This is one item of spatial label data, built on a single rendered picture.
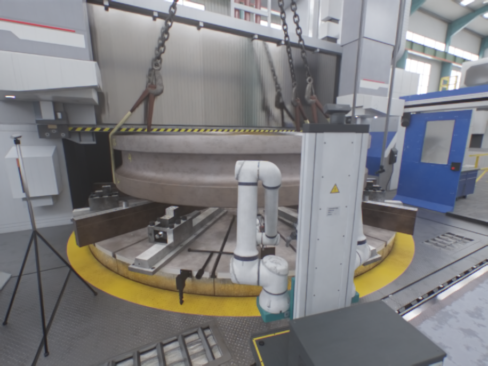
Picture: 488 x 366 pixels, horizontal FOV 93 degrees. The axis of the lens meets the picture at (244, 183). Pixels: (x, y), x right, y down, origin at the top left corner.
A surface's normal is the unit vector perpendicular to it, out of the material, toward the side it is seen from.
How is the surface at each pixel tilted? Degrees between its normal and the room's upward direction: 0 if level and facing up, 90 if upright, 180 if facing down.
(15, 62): 90
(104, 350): 0
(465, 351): 0
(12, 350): 0
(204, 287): 90
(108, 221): 90
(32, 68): 90
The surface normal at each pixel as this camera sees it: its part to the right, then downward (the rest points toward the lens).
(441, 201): -0.89, 0.09
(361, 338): 0.00, -0.98
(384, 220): -0.65, 0.15
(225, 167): -0.07, 0.20
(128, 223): 0.76, 0.13
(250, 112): 0.48, 0.18
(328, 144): 0.26, 0.19
